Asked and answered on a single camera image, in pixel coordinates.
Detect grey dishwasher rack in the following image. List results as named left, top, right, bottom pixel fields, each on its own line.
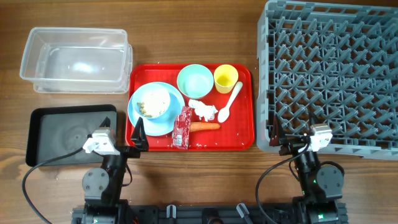
left=256, top=1, right=397, bottom=160

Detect light blue plate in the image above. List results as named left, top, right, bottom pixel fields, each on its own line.
left=127, top=82, right=185, bottom=136

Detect light blue bowl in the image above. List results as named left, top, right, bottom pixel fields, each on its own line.
left=131, top=83, right=171, bottom=119

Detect left black cable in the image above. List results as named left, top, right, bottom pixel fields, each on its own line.
left=21, top=146, right=86, bottom=224

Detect rice and food scraps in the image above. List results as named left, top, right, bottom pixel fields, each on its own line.
left=136, top=92, right=170, bottom=118

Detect orange carrot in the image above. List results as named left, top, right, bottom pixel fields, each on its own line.
left=190, top=122, right=221, bottom=133

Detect mint green bowl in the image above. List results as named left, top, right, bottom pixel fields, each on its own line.
left=177, top=64, right=214, bottom=100

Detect yellow plastic cup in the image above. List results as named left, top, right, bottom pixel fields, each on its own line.
left=213, top=64, right=239, bottom=94

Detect red sauce packet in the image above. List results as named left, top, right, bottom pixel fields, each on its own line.
left=172, top=106, right=192, bottom=150

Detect white napkin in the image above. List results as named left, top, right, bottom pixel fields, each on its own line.
left=188, top=99, right=218, bottom=122

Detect red serving tray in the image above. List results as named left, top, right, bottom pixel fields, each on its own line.
left=129, top=64, right=255, bottom=152

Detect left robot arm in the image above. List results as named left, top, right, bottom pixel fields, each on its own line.
left=72, top=118, right=149, bottom=224

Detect white plastic spoon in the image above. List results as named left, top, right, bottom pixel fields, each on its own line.
left=218, top=82, right=243, bottom=123

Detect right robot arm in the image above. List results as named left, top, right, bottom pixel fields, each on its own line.
left=269, top=113, right=348, bottom=223

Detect black plastic tray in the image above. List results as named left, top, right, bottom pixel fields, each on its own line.
left=25, top=105, right=118, bottom=167

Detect clear plastic bin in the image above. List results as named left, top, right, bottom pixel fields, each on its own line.
left=19, top=27, right=133, bottom=94

